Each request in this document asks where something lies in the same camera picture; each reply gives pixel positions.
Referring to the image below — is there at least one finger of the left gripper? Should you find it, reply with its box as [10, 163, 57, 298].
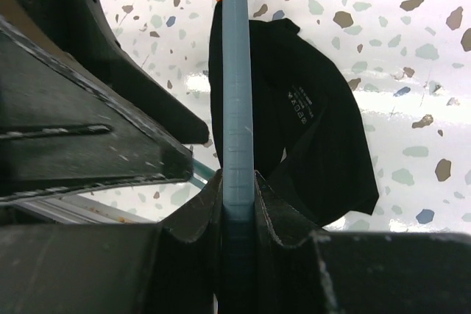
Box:
[1, 20, 193, 202]
[17, 0, 209, 144]

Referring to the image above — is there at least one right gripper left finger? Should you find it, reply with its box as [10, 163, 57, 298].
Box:
[1, 176, 221, 313]

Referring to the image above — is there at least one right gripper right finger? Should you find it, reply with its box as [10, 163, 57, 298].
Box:
[255, 176, 470, 313]

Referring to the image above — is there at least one teal hanger with clips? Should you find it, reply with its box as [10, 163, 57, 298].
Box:
[217, 0, 256, 313]

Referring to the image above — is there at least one black underwear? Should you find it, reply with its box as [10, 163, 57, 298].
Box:
[208, 0, 380, 229]

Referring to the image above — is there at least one aluminium rail frame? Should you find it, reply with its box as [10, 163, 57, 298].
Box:
[13, 195, 154, 224]

